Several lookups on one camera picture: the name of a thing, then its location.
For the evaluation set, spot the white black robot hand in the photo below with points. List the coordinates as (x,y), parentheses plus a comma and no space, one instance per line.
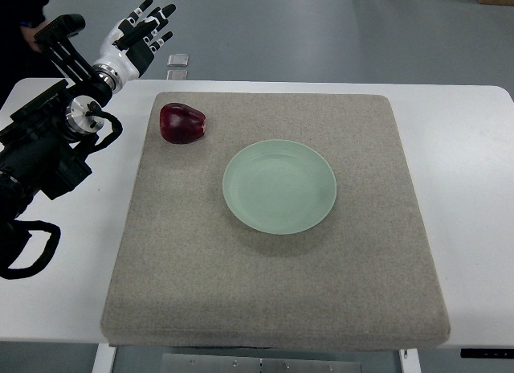
(130,47)

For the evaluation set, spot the dark red apple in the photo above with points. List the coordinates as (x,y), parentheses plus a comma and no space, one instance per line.
(181,124)

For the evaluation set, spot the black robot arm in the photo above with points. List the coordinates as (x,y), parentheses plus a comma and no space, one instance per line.
(46,145)

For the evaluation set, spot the pale green plate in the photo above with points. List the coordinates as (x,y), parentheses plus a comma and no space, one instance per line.
(279,187)

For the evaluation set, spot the beige fabric cushion mat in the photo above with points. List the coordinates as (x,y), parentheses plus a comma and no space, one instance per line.
(189,273)

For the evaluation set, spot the white left table leg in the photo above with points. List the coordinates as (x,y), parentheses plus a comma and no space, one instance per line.
(104,359)

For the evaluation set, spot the white table leg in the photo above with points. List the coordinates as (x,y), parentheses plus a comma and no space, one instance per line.
(104,359)
(409,361)

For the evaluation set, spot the white right table leg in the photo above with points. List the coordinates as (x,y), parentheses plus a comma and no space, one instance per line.
(409,361)

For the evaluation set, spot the black table control panel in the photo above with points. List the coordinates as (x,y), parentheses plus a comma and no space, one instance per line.
(478,353)

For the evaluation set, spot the metal base plate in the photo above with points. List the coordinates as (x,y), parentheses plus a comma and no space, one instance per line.
(180,363)

